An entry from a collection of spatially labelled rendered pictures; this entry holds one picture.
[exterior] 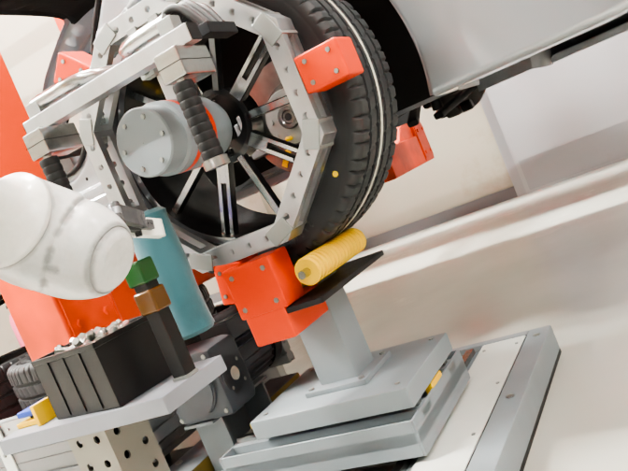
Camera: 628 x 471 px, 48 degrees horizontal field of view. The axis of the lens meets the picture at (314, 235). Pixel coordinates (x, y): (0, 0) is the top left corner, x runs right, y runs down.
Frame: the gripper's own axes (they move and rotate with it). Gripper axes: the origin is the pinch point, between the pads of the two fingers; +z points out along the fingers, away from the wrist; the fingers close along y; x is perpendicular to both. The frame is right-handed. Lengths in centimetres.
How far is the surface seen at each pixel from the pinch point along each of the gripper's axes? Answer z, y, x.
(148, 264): 3.8, 4.5, 4.7
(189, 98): 2.8, -12.1, -17.6
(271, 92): 78, 9, -45
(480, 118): 416, 14, -105
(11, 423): 47, 96, 20
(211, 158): 4.9, -11.9, -7.7
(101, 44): 20, 15, -46
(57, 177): 6.0, 21.3, -17.5
